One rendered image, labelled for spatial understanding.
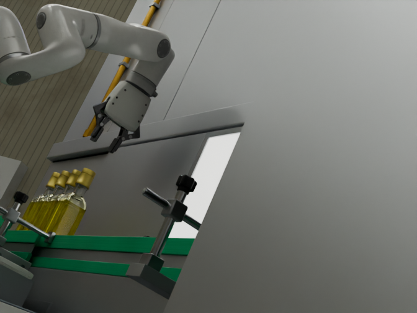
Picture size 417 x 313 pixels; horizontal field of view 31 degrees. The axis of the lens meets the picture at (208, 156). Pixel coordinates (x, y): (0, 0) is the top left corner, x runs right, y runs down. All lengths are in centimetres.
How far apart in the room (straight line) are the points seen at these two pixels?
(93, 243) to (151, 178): 37
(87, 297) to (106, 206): 60
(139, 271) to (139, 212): 74
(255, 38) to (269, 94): 99
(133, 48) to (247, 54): 31
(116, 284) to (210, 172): 42
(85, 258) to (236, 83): 60
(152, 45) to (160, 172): 31
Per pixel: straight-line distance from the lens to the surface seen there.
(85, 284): 142
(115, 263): 141
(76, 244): 158
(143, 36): 175
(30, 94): 646
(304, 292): 70
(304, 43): 94
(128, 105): 186
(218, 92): 188
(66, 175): 193
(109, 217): 191
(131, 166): 196
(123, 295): 129
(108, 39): 174
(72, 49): 162
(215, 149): 167
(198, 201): 161
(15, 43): 164
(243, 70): 185
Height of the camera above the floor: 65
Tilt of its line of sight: 21 degrees up
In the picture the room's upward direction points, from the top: 24 degrees clockwise
